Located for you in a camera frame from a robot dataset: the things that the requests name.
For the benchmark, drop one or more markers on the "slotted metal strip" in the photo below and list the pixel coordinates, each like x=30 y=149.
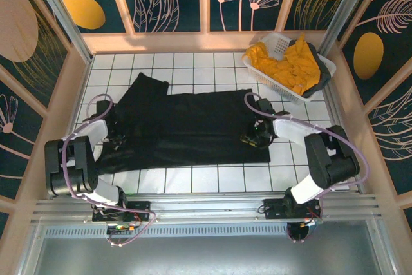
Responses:
x=209 y=230

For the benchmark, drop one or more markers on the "black t-shirt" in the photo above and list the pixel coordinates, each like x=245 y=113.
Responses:
x=193 y=127

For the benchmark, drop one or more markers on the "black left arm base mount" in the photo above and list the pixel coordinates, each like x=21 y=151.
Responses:
x=138 y=209

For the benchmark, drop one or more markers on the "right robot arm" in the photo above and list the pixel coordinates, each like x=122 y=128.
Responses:
x=322 y=159

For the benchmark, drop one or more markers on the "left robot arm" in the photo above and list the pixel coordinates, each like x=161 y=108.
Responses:
x=80 y=165

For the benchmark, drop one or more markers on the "grey metal sheet panel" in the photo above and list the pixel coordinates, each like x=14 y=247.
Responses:
x=206 y=255

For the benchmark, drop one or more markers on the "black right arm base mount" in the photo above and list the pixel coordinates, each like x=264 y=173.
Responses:
x=273 y=209

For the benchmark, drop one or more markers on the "grey t-shirt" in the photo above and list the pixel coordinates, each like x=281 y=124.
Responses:
x=323 y=77

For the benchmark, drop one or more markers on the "white plastic laundry basket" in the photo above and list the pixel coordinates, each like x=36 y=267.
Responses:
x=277 y=48

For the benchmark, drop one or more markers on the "aluminium frame post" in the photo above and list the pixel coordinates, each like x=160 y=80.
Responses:
x=64 y=20
x=344 y=7

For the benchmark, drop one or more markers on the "aluminium mounting rail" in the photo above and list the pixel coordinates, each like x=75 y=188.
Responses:
x=209 y=204

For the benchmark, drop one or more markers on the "yellow t-shirt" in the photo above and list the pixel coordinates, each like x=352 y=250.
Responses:
x=289 y=69

